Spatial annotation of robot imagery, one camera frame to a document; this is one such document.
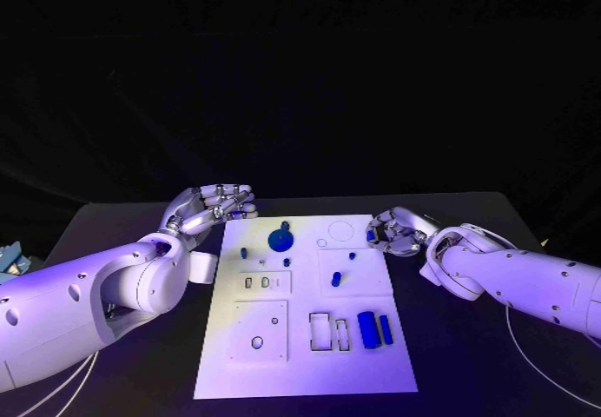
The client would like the blue gear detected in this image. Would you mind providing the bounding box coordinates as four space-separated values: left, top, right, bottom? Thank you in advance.
267 220 296 253

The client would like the large blue cylinder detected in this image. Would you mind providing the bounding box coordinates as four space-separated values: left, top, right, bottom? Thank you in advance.
358 311 384 349

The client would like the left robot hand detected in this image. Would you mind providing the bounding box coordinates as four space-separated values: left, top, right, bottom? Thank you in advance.
157 183 260 250

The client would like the white cable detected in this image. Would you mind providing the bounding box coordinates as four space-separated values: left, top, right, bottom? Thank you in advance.
505 301 601 411
52 350 101 417
13 354 98 417

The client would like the blue and white object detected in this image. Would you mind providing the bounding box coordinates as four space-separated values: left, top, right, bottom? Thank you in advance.
0 241 33 284

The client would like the white task board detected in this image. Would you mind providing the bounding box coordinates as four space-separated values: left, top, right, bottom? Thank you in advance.
193 214 420 400

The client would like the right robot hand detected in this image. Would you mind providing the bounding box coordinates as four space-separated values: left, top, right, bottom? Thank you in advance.
365 206 444 258

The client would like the thin blue cylinder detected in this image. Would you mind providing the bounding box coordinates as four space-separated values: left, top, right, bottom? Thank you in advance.
378 314 395 346

